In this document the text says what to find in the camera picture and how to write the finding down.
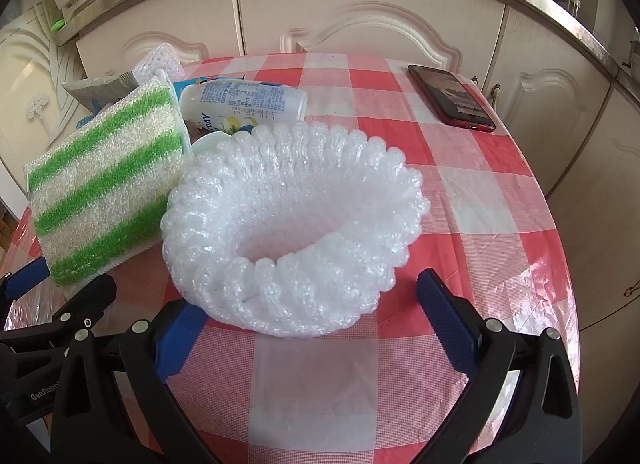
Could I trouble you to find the green striped white sponge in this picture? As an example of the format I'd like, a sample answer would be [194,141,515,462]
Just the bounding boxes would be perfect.
[24,68,195,287]

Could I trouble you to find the red smartphone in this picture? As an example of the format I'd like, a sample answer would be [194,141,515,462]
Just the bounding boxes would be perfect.
[406,64,497,133]

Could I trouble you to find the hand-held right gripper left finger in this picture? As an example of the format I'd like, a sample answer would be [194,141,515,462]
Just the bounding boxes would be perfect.
[50,301,221,464]

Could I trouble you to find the white plastic lid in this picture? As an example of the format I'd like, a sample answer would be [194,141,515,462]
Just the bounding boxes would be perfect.
[192,131,236,157]

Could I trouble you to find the white foam net wrap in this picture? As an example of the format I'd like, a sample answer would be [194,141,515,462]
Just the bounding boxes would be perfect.
[161,121,432,341]

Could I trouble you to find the white plastic bottle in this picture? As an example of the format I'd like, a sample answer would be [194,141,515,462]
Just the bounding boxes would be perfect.
[179,80,309,137]

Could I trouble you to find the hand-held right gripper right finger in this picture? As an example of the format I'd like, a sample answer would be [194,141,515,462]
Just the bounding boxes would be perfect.
[416,268,585,464]

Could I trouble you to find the red checkered tablecloth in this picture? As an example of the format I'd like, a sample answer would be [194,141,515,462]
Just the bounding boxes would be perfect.
[0,52,583,464]

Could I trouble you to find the large grey foil packet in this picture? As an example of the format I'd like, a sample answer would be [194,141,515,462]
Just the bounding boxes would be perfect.
[62,71,138,112]

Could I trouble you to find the frosted glass door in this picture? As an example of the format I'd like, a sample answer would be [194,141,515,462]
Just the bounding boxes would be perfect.
[0,8,86,205]

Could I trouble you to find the white knitted scrubber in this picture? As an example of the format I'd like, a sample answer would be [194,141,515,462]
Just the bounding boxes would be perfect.
[131,42,187,84]

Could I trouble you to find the white cabinet door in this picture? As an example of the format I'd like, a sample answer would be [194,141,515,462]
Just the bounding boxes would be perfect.
[492,8,613,195]
[75,0,246,77]
[235,0,508,74]

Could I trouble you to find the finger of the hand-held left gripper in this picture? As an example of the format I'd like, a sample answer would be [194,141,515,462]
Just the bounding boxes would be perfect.
[0,271,118,360]
[0,256,52,317]

